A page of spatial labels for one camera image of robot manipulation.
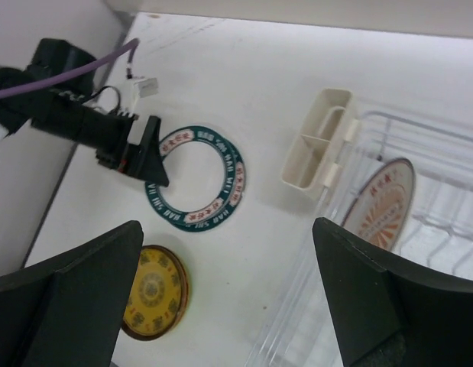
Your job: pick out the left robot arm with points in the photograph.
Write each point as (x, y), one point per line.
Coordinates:
(66, 70)

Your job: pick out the clear wire dish rack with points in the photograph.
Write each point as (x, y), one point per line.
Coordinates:
(438, 234)

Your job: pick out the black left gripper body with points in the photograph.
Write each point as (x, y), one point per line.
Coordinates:
(106, 133)

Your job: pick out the orange sunburst plate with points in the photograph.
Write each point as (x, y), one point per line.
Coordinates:
(380, 211)

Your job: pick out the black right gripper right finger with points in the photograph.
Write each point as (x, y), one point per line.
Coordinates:
(389, 311)

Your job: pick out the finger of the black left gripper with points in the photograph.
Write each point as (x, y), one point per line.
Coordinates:
(149, 166)

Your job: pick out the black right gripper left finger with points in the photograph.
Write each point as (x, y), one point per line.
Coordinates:
(67, 310)

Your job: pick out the cream cutlery holder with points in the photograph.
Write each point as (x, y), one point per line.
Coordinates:
(321, 147)

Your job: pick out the white plate green rim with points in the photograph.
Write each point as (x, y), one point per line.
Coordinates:
(228, 198)

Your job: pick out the yellow patterned plate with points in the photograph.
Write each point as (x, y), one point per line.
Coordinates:
(160, 294)

